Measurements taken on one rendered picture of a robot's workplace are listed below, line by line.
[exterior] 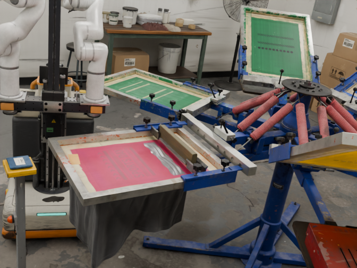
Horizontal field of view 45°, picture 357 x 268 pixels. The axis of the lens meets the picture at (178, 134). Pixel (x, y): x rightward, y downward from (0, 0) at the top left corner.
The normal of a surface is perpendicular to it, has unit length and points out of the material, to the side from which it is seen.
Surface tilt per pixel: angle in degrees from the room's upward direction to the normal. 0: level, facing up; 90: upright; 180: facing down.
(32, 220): 90
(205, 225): 0
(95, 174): 0
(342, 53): 91
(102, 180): 0
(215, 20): 90
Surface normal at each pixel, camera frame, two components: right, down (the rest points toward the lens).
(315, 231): 0.14, -0.90
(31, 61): 0.48, 0.43
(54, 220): 0.23, 0.43
